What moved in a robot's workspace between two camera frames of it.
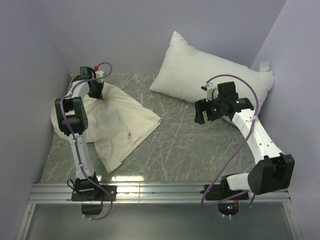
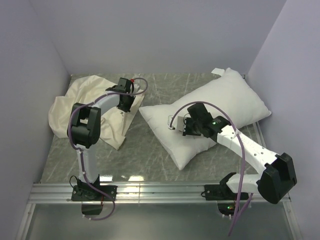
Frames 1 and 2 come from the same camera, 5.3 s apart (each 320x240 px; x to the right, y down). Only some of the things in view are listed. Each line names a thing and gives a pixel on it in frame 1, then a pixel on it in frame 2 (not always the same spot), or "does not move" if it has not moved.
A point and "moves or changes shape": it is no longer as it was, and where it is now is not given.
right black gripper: x=203 y=105 → x=186 y=130
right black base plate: x=222 y=191 does not move
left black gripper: x=99 y=95 → x=127 y=109
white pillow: x=185 y=69 → x=227 y=96
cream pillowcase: x=117 y=123 moves or changes shape
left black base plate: x=111 y=190 does not move
